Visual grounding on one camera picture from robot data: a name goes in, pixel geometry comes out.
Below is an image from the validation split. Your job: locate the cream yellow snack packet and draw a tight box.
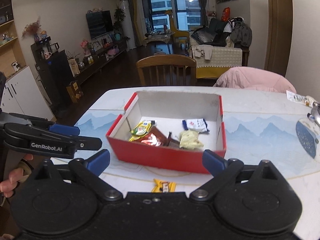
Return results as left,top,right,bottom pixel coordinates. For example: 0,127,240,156
178,130,204,150

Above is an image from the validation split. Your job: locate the brown Oreo snack packet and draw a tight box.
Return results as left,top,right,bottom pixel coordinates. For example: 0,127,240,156
136,126,168,147

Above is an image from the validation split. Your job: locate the pile of clothes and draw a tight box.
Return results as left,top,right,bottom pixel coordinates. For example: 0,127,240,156
191,17,252,48

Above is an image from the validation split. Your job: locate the pink jacket on chair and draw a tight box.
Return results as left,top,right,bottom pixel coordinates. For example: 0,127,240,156
214,67,296,94

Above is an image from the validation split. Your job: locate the wooden chair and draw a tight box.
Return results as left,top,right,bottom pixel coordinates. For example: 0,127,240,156
136,54,196,87

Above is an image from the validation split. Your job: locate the white cabinet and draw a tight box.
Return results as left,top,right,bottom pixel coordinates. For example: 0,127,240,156
1,67,54,121

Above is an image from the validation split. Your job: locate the wooden door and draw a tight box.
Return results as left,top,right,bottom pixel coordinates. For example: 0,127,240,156
264,0,293,76

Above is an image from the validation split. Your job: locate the person's left hand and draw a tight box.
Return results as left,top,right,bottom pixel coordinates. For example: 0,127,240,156
1,154,34,198

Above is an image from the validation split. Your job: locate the wall television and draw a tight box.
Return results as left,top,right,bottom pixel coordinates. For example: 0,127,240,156
86,10,113,39

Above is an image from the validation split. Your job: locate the yellow sesame snack packet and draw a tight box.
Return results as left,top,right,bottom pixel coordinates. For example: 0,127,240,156
151,179,176,193

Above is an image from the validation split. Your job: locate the yellow minion snack packet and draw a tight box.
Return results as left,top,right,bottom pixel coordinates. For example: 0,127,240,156
129,120,156,141

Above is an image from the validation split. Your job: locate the red cardboard box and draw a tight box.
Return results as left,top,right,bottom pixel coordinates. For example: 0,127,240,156
106,90,227,173

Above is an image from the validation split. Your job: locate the yellow giraffe chair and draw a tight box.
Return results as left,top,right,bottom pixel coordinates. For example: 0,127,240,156
164,9,190,46

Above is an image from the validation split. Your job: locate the sofa with white cover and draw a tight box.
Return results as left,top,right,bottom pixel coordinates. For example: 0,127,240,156
188,44,249,79

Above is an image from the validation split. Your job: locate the small wrapper by lamp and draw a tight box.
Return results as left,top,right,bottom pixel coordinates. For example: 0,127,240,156
286,90,318,107

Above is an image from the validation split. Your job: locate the blue mountain table runner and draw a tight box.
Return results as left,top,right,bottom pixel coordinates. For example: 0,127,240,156
49,109,320,181

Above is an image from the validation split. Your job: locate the white blue milk candy packet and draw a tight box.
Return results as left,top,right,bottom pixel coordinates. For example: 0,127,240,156
182,119,209,133

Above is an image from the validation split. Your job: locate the white standing air conditioner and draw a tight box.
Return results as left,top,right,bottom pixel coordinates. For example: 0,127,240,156
119,0,136,50

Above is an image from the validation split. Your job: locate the dark brown chocolate bar packet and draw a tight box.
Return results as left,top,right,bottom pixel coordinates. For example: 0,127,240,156
166,132,180,148

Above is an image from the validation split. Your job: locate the dark TV cabinet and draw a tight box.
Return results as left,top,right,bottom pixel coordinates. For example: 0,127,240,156
74,38,127,85

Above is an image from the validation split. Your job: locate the yellow cardboard box on floor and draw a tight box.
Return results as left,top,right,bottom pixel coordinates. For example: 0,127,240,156
66,81,84,103

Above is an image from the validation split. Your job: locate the black sideboard cabinet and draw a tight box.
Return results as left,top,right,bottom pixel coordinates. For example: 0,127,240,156
31,36,74,111

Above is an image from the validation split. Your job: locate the coffee table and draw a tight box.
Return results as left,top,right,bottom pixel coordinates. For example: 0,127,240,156
143,32,175,47

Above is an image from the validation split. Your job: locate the balcony window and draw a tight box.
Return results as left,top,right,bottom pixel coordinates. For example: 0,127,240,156
141,0,201,31

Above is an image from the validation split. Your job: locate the dried flower vase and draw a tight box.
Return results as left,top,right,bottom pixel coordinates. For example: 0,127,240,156
22,17,41,42

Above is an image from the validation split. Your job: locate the silver desk lamp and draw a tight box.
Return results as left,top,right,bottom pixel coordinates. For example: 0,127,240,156
307,102,320,127

